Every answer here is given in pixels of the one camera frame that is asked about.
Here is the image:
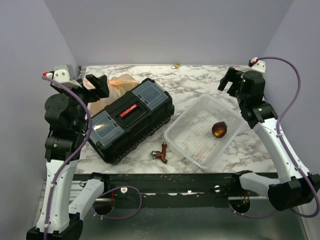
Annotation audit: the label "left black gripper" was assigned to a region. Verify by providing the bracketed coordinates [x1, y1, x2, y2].
[53, 73, 110, 130]

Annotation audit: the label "orange plastic bag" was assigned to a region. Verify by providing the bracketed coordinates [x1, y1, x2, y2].
[88, 73, 139, 116]

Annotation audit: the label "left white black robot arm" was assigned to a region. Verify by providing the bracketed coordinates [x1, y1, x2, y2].
[26, 72, 111, 240]

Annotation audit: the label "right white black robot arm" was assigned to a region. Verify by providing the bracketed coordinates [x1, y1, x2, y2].
[218, 67, 320, 211]

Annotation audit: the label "dark red fake plum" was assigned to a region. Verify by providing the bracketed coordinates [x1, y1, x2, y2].
[211, 121, 228, 138]

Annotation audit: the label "black plastic toolbox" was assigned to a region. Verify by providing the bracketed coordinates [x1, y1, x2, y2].
[88, 78, 175, 165]

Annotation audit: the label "small yellow tag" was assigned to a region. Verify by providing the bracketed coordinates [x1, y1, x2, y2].
[171, 64, 180, 69]

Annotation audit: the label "clear plastic basket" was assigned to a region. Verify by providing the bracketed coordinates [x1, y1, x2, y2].
[164, 94, 244, 169]

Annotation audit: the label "brown metal faucet tap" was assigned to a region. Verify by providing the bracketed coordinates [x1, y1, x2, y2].
[151, 142, 168, 164]

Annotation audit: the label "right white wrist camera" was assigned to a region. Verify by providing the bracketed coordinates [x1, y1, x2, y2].
[248, 57, 266, 74]

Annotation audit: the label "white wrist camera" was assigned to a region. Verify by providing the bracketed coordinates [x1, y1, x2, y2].
[248, 57, 266, 74]
[42, 64, 81, 89]

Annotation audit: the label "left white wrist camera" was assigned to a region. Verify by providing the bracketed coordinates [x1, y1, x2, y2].
[42, 64, 81, 89]

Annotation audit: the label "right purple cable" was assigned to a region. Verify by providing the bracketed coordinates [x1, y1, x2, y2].
[228, 56, 320, 220]

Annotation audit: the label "purple cable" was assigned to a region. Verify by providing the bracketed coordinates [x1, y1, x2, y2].
[228, 56, 320, 220]
[41, 74, 143, 240]

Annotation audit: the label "aluminium mounting rail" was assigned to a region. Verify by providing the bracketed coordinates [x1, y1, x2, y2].
[39, 169, 283, 201]

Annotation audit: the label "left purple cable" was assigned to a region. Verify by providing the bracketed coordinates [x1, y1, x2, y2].
[41, 74, 143, 240]

